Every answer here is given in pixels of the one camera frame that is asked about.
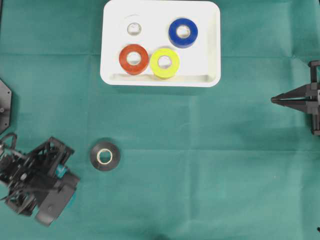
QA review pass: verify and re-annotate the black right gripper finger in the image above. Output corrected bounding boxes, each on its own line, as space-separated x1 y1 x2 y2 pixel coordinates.
271 100 312 114
271 84 310 102

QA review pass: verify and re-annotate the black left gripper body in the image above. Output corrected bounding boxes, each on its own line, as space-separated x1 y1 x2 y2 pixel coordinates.
4 136 74 216

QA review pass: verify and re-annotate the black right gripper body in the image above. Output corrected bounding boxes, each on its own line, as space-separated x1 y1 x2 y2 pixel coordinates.
308 60 320 136

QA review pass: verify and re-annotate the black tape roll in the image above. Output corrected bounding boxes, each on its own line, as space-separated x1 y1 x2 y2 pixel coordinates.
90 141 121 172

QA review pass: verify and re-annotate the blue tape roll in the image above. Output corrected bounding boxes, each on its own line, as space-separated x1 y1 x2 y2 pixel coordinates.
168 18 198 49

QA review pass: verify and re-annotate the yellow tape roll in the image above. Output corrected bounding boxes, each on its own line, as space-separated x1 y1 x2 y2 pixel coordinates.
149 48 180 79

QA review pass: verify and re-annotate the orange tape roll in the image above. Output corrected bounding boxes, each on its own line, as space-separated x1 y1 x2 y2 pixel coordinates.
118 44 149 75

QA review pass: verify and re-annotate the white tape roll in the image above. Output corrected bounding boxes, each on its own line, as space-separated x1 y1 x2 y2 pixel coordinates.
119 14 145 41

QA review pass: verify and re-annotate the teal tape roll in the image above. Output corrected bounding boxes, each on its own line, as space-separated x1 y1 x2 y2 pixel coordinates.
55 164 78 208

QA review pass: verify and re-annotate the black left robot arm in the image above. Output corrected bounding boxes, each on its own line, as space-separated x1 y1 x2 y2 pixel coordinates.
0 132 80 218

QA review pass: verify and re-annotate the white plastic case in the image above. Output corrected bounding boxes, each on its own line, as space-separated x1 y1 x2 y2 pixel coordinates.
100 0 221 88

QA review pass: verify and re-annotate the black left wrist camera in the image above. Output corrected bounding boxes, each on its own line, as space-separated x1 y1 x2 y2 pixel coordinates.
34 171 80 227

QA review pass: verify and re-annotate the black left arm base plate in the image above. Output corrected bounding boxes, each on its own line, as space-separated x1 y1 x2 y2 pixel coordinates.
0 80 12 134

